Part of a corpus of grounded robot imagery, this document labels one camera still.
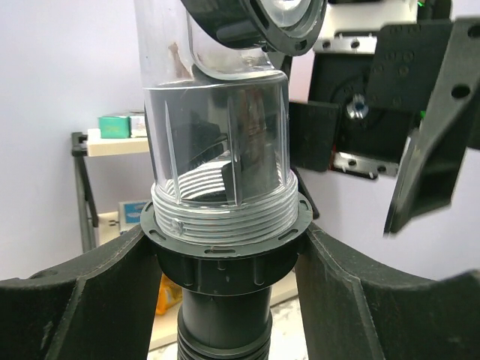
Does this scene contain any clear plastic pipe fitting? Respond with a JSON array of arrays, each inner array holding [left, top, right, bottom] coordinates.
[[134, 1, 326, 245]]

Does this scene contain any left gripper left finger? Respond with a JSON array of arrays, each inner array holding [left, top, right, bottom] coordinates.
[[1, 226, 161, 359]]

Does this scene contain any teal green box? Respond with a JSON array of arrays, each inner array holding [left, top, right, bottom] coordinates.
[[98, 114, 131, 139]]

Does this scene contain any blue product box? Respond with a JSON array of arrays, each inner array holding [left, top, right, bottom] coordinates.
[[118, 200, 148, 234]]

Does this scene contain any silver small box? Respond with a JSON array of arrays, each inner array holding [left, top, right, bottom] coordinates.
[[130, 115, 147, 138]]

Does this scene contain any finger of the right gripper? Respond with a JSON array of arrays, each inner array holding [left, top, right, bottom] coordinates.
[[275, 52, 341, 221], [384, 17, 479, 234]]

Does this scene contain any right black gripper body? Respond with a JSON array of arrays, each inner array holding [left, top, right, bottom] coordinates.
[[309, 1, 452, 179]]

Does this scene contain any orange snack bag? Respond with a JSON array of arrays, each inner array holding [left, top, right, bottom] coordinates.
[[155, 274, 182, 315]]

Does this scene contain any black corrugated hose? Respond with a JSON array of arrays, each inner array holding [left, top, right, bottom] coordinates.
[[139, 193, 314, 360]]

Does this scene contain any cream tiered shelf rack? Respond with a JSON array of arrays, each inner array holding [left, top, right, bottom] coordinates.
[[70, 128, 153, 252]]

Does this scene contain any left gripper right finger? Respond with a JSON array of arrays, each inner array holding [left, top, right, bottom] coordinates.
[[295, 225, 479, 359]]

